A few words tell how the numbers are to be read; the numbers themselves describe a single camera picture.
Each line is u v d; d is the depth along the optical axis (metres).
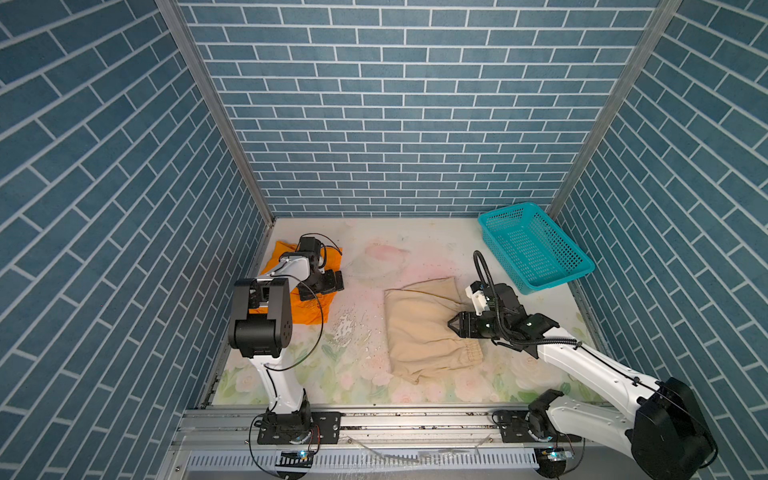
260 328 0.51
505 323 0.63
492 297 0.64
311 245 0.82
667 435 0.40
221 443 0.75
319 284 0.85
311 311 0.91
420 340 0.87
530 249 1.12
